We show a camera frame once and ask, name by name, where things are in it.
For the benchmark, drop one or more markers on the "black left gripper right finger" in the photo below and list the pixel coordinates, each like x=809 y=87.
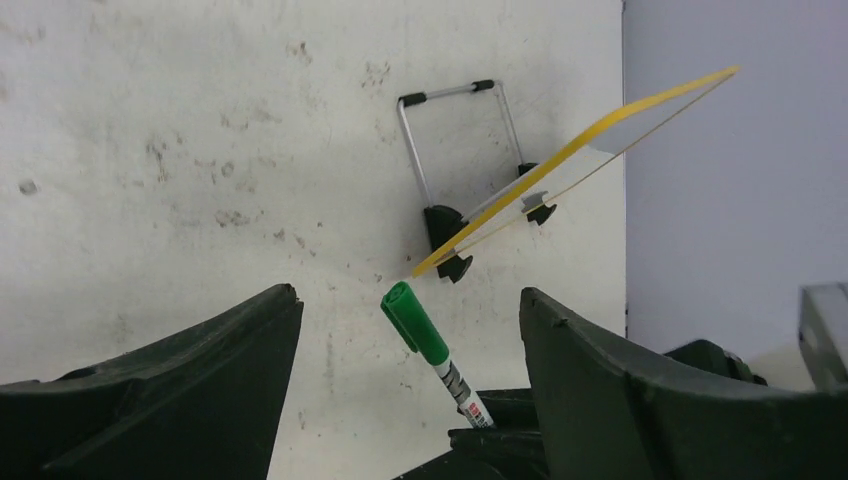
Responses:
x=610 y=409

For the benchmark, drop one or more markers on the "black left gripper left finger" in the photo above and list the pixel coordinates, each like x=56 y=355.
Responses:
x=203 y=403

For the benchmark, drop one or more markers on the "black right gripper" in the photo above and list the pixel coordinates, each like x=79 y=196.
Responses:
x=710 y=357

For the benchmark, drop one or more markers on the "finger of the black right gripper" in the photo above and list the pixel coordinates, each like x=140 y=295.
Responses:
x=512 y=450

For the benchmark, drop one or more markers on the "green capped whiteboard marker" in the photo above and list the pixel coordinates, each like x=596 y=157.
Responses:
x=406 y=314

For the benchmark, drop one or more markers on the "metal whiteboard stand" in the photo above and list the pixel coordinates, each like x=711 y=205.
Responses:
x=461 y=171

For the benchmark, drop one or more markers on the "yellow framed whiteboard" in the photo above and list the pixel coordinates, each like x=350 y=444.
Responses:
x=532 y=194

